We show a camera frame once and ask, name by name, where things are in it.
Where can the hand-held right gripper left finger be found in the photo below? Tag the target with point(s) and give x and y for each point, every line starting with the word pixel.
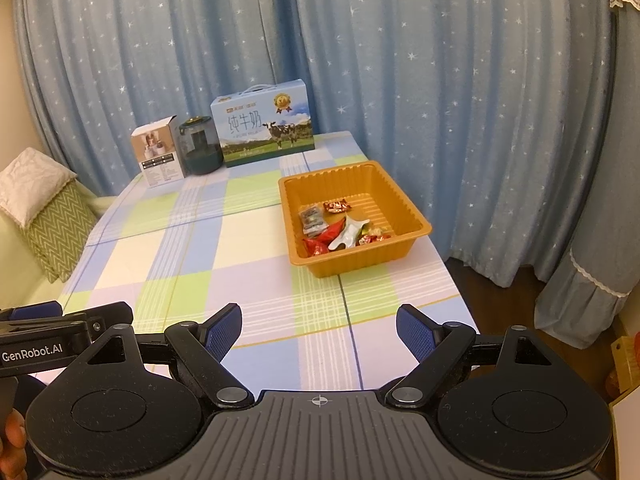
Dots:
pixel 225 332

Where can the green and white snack packet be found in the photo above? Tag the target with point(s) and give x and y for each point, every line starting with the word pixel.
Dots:
pixel 350 232

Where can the cream pillow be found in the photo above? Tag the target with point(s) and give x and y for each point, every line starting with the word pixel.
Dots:
pixel 30 185

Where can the red and white candy packet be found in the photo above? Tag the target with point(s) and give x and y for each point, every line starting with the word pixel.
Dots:
pixel 336 206

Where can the green zigzag pillow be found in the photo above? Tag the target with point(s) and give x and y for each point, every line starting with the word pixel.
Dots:
pixel 60 225

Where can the white product box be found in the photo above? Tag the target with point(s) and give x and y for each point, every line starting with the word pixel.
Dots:
pixel 157 155

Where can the red snack packet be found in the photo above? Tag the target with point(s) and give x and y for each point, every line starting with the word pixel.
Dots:
pixel 315 247
pixel 334 230

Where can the orange plastic object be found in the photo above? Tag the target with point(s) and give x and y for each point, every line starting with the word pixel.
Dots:
pixel 612 387

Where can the orange plastic tray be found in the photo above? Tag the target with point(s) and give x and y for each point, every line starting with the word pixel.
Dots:
pixel 340 180

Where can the dark snack packet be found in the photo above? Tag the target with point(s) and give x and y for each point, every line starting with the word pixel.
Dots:
pixel 310 215

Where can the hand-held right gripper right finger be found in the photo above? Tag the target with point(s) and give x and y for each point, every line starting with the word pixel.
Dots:
pixel 415 332

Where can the colourful candy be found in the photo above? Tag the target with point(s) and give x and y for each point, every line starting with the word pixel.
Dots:
pixel 375 236

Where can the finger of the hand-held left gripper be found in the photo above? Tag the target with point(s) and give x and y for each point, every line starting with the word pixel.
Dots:
pixel 112 312
pixel 37 310

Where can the small grey snack packet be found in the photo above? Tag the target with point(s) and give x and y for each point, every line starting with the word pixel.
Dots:
pixel 314 231

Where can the blue milk carton box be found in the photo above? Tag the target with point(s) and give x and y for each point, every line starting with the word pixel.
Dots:
pixel 265 130

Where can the grey lace-trimmed curtain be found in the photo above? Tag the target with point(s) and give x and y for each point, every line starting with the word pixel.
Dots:
pixel 590 270

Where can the person's left hand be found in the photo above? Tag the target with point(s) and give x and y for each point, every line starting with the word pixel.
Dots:
pixel 12 437

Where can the yellow wooden toy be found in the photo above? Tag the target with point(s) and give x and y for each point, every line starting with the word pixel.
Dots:
pixel 627 360

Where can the blue star-print curtain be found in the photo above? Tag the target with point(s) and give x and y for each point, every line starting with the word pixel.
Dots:
pixel 150 60
pixel 450 85

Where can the dark green glass jar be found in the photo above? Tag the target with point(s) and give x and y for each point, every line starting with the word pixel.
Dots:
pixel 200 147

